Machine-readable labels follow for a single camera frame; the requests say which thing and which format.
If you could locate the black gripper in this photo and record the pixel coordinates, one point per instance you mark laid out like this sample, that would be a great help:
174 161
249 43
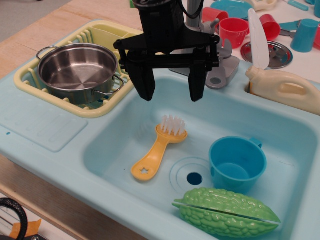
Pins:
166 42

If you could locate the yellow dish brush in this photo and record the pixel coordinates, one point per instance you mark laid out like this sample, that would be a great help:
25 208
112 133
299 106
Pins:
171 130

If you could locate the grey toy fork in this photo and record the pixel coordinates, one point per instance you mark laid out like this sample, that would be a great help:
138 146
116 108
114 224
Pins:
218 77

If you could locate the grey toy faucet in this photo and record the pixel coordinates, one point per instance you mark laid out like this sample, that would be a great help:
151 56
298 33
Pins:
209 28

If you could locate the red cup left back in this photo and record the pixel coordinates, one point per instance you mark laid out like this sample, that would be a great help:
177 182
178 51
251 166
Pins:
211 14

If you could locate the red cup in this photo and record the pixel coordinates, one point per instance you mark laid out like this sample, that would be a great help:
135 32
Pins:
234 30
211 14
270 26

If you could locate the red cup front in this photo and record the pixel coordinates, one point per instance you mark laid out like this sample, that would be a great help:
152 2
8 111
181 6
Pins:
234 30

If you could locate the light blue toy sink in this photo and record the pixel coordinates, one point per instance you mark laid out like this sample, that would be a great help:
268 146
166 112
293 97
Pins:
91 158

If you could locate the blue plate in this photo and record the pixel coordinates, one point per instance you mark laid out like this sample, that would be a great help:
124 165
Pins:
234 8

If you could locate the blue plastic cup in sink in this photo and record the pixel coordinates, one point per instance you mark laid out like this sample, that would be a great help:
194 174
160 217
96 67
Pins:
236 163

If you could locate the red cup right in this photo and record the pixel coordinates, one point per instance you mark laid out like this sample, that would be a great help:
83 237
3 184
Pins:
270 26

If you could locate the cream toy item back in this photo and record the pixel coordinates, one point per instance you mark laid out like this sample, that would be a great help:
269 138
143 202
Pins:
260 5

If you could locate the cream detergent bottle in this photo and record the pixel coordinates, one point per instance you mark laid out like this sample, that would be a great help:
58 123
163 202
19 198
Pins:
284 88

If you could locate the blue utensil back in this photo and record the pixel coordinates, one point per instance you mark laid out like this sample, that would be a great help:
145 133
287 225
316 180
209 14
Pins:
290 26

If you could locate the blue cup right back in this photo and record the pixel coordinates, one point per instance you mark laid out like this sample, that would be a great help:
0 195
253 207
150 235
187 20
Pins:
305 35

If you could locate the green bitter melon toy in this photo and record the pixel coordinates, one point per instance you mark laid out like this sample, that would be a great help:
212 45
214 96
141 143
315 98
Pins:
226 213

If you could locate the orange tape piece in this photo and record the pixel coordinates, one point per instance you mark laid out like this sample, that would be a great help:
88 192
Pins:
20 231

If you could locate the steel pot with handles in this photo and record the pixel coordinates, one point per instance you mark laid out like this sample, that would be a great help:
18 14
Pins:
80 72

